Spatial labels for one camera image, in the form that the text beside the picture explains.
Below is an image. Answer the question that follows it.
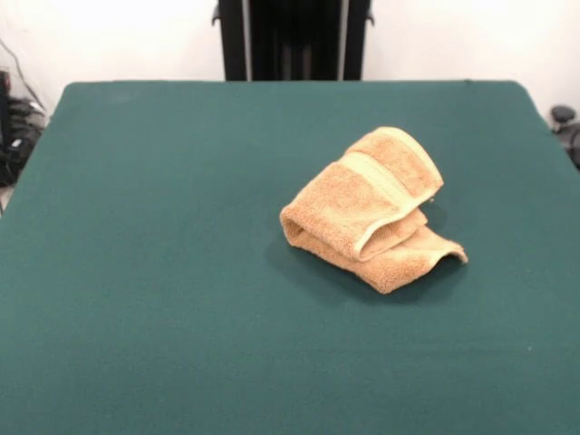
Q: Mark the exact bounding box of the tan terry towel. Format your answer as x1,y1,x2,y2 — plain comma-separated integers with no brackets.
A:
279,126,469,295

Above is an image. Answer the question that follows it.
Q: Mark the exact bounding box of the dark green table cloth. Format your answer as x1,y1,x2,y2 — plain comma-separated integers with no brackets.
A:
0,80,580,435

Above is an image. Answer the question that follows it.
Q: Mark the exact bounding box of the dark pedestal leg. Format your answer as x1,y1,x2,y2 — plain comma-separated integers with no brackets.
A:
0,70,49,188
550,104,580,171

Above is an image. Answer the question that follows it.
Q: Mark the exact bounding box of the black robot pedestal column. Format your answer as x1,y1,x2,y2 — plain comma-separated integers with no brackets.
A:
210,0,377,82

